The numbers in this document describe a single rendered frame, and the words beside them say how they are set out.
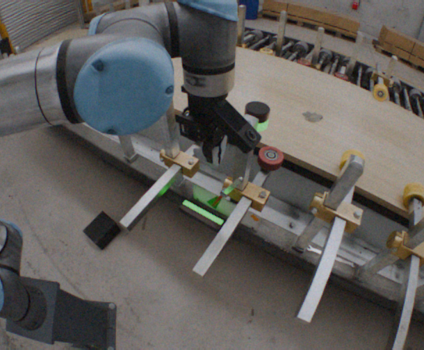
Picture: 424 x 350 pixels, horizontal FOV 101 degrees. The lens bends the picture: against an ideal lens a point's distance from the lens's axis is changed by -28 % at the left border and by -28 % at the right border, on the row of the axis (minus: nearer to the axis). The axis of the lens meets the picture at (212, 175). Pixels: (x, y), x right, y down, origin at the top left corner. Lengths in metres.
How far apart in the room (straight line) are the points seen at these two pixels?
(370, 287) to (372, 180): 0.37
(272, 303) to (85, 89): 1.42
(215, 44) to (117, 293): 1.44
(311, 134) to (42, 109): 0.81
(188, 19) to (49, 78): 0.20
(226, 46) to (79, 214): 1.71
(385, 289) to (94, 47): 0.98
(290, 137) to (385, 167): 0.38
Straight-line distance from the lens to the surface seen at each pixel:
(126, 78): 0.20
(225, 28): 0.36
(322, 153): 0.83
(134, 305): 1.51
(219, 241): 0.62
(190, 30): 0.34
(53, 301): 1.02
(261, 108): 0.57
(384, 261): 0.76
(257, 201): 0.68
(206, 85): 0.39
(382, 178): 0.89
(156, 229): 1.63
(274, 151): 0.77
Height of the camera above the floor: 1.43
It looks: 51 degrees down
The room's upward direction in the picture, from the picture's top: straight up
